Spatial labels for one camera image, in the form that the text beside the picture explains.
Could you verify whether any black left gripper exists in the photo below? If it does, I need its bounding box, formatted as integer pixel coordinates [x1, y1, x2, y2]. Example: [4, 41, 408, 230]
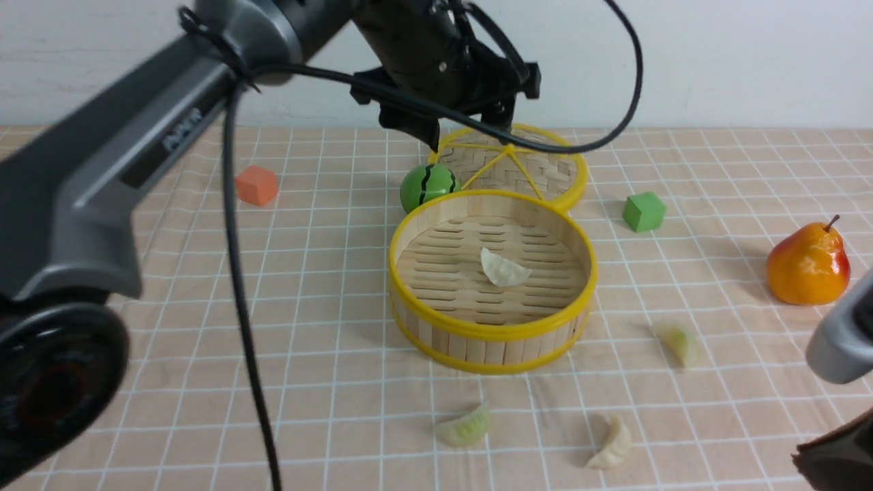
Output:
[353, 1, 542, 152]

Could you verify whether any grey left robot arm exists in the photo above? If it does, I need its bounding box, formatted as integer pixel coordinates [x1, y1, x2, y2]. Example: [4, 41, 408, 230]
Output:
[1, 1, 542, 490]

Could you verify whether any green foam cube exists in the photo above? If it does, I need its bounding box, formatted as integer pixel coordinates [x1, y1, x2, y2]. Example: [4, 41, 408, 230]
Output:
[622, 192, 666, 233]

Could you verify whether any white dumpling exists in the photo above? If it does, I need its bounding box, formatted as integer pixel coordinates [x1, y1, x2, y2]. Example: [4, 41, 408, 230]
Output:
[480, 248, 532, 288]
[585, 414, 633, 471]

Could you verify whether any orange foam cube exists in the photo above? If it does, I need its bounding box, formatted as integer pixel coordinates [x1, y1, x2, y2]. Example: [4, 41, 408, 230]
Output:
[235, 165, 280, 207]

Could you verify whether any green watermelon ball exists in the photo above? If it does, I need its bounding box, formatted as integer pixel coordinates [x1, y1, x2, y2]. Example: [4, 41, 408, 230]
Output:
[400, 164, 460, 214]

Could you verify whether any bamboo steamer tray yellow rim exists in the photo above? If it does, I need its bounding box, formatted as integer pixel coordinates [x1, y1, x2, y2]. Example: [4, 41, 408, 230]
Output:
[387, 190, 598, 375]

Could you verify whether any orange yellow pear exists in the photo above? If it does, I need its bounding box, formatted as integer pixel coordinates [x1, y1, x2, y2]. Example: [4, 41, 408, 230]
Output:
[766, 214, 851, 306]

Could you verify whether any beige checked tablecloth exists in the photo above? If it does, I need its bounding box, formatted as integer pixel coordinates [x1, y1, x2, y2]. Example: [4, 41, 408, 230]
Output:
[10, 128, 872, 490]

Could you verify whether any bamboo steamer lid yellow rim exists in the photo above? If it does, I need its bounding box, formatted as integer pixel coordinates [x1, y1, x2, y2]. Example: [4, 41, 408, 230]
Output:
[427, 128, 589, 212]

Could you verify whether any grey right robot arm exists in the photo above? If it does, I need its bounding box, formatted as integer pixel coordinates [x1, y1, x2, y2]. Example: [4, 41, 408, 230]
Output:
[793, 271, 872, 490]

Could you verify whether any green dumpling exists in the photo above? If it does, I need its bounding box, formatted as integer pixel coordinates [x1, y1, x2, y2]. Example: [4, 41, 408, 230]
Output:
[434, 403, 492, 448]
[655, 324, 698, 370]

